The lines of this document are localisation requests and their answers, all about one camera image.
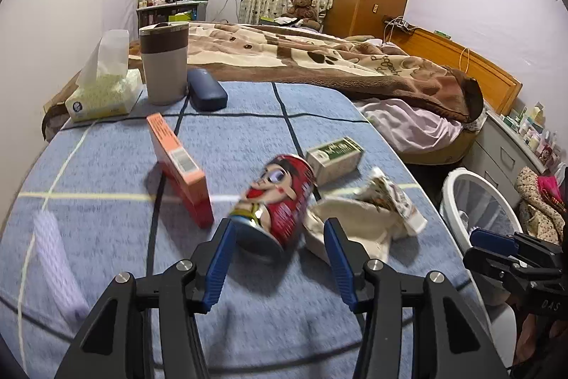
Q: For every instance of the dark blue glasses case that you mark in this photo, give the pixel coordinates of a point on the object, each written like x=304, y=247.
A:
x=206, y=90

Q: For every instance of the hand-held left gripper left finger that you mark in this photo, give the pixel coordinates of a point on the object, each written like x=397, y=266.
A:
x=217, y=268

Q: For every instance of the tissue box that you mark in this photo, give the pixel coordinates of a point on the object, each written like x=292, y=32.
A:
x=102, y=95

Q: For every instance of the beige tissue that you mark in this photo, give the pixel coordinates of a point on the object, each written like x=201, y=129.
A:
x=368, y=223

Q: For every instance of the beige and brown cup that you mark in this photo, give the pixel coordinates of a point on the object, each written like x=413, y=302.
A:
x=164, y=68

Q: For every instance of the green and white small box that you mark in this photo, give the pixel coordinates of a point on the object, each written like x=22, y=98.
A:
x=333, y=157

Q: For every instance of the blue checked table cloth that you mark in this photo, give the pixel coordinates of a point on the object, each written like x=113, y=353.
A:
x=111, y=183

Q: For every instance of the white round waste bin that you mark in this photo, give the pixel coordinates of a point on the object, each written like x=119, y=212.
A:
x=448, y=192

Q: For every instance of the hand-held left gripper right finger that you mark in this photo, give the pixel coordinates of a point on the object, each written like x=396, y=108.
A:
x=339, y=268

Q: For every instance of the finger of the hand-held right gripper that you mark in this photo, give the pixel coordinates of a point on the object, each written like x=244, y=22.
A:
x=492, y=240
x=483, y=261

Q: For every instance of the grey desk shelf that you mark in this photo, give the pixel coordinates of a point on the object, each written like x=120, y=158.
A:
x=155, y=12

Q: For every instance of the orange tablet box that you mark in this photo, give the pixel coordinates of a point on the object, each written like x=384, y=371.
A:
x=177, y=161

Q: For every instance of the brown printed blanket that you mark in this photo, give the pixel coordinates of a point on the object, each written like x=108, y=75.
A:
x=288, y=55

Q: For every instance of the pink cloth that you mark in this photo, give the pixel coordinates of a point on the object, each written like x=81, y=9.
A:
x=548, y=186

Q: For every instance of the floral quilted garment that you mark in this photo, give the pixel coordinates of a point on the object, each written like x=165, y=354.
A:
x=532, y=201

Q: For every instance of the grey drawer cabinet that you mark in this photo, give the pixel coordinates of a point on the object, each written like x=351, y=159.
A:
x=497, y=148

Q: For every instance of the white printed carton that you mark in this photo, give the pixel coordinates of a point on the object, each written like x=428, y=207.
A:
x=390, y=197

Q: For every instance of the wooden headboard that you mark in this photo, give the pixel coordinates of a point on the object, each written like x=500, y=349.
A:
x=466, y=59

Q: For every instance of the power strip with chargers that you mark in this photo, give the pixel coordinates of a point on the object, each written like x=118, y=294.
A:
x=399, y=24

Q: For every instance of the red cartoon drink can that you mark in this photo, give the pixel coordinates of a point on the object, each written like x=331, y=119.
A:
x=284, y=201

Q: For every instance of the pink bed sheet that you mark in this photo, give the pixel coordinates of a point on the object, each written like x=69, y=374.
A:
x=412, y=126

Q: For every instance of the cluster of medicine bottles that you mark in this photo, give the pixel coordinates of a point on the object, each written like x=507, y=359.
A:
x=532, y=135

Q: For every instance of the teddy bear with red hat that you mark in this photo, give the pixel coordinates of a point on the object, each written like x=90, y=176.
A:
x=304, y=6

